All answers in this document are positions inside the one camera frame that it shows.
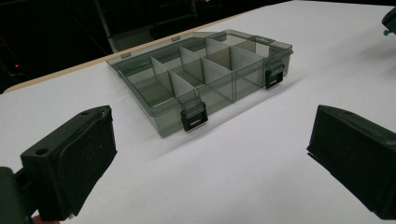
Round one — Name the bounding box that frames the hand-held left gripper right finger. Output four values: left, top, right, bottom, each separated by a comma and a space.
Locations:
305, 105, 396, 221

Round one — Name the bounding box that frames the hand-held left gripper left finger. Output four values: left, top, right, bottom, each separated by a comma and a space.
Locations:
20, 105, 119, 222

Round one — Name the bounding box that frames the grey transparent compartment box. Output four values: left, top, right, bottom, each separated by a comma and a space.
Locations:
106, 28, 295, 139

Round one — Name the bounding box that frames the white table cover sheet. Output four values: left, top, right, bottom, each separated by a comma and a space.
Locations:
0, 0, 396, 224

